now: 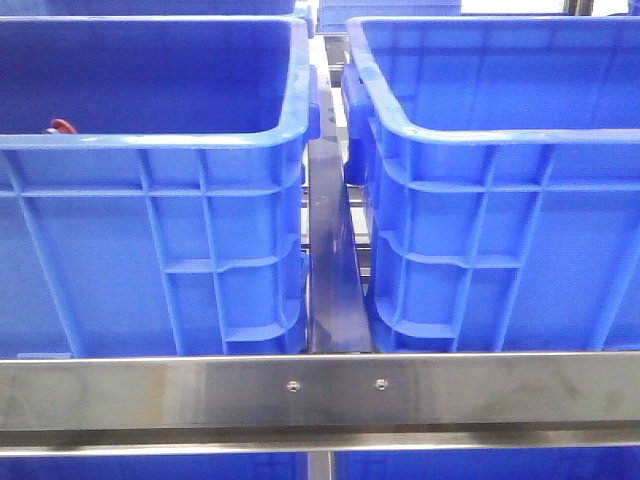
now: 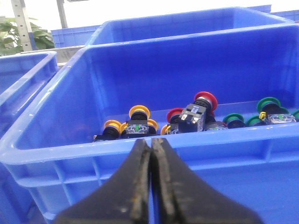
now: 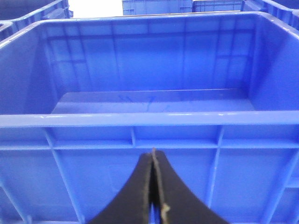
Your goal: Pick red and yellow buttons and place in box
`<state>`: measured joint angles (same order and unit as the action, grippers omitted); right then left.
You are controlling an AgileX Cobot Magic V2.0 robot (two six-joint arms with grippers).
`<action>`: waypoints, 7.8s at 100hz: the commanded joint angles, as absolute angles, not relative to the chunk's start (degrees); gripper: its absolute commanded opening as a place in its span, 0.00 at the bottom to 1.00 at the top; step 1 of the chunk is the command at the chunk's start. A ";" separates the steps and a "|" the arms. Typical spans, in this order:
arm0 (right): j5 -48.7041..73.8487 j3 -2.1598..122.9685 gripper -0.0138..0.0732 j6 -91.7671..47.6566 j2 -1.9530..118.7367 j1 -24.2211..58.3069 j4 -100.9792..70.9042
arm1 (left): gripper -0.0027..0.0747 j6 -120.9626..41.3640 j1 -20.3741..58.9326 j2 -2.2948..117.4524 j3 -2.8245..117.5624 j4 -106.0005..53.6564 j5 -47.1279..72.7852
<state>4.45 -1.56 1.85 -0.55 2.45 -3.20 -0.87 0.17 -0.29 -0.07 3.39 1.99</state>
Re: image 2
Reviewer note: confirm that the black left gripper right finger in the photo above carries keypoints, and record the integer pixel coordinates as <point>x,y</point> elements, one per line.
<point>184,198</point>

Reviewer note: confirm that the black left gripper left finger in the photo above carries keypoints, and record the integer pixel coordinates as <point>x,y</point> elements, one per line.
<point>122,199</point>

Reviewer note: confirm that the yellow mushroom push button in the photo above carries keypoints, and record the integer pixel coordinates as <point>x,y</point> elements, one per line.
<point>139,124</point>

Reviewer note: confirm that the red mushroom push button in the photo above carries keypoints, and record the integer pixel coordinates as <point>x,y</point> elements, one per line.
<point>193,116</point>

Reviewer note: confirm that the blue bin holding buttons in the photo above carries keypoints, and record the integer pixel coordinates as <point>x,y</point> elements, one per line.
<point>49,149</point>

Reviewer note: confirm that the yellow push button small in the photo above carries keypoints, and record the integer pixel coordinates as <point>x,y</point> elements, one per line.
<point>165,129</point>

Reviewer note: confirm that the yellow push button left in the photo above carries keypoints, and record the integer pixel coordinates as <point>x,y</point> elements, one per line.
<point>111,131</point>

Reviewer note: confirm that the green push button low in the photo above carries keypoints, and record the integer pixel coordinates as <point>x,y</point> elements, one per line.
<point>234,120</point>

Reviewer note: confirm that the green push button tall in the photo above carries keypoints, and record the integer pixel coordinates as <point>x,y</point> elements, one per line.
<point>271,112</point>

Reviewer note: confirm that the blue bin at left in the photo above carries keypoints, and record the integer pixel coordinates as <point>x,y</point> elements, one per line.
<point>22,77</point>

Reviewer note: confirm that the blue bin behind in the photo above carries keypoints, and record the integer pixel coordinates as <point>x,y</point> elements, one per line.
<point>158,26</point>

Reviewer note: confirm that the green leafy plant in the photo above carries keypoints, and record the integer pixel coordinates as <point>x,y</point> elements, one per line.
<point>10,40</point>

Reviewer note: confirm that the perforated metal post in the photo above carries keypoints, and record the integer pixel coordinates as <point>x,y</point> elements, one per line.
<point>23,24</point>

